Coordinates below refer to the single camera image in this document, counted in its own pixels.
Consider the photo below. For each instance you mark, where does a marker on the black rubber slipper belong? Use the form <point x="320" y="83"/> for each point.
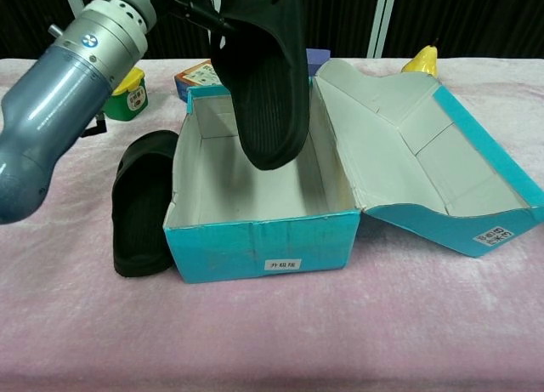
<point x="268" y="90"/>
<point x="140" y="205"/>

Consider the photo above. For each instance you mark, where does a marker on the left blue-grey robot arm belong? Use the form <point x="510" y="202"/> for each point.
<point x="55" y="111"/>

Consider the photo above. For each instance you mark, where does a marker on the orange snack box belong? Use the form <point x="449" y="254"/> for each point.
<point x="197" y="77"/>

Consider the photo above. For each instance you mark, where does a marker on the teal cardboard shoe box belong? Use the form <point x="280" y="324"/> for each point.
<point x="263" y="247"/>

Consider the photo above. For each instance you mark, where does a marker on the black pleated curtain panel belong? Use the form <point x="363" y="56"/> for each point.
<point x="178" y="39"/>
<point x="25" y="13"/>
<point x="476" y="13"/>
<point x="336" y="13"/>

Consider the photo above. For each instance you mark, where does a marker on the green tub with yellow lid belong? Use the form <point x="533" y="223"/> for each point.
<point x="132" y="103"/>

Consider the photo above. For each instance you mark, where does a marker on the purple cube block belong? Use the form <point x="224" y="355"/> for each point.
<point x="319" y="60"/>

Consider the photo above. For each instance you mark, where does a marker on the yellow pear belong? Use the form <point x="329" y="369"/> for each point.
<point x="423" y="60"/>

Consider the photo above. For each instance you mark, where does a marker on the pink plush table cloth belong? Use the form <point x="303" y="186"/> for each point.
<point x="272" y="332"/>

